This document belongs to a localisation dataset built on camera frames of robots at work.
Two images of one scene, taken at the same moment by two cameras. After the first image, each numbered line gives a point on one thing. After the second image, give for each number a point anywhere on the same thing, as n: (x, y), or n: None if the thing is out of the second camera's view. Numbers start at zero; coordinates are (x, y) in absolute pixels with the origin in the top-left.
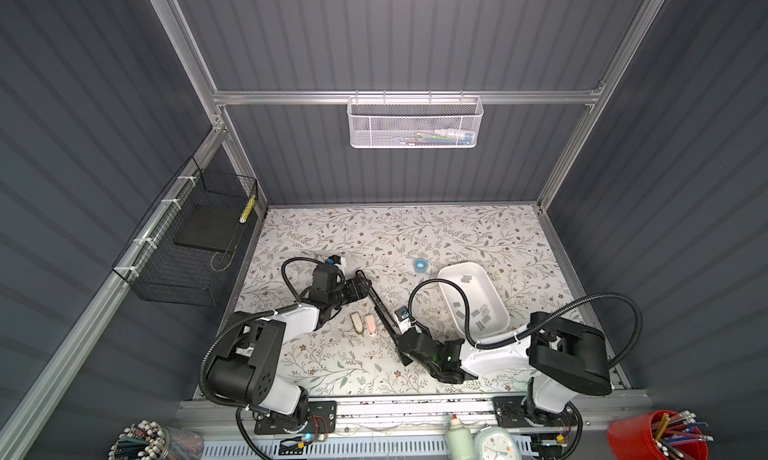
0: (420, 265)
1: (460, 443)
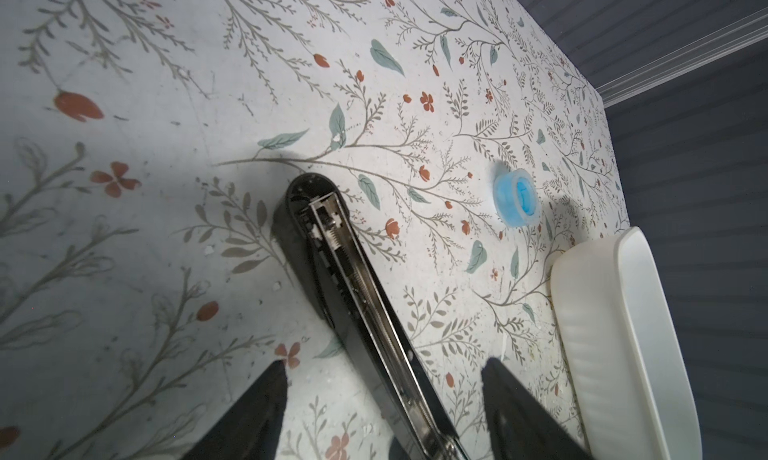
0: (517, 197)
1: None
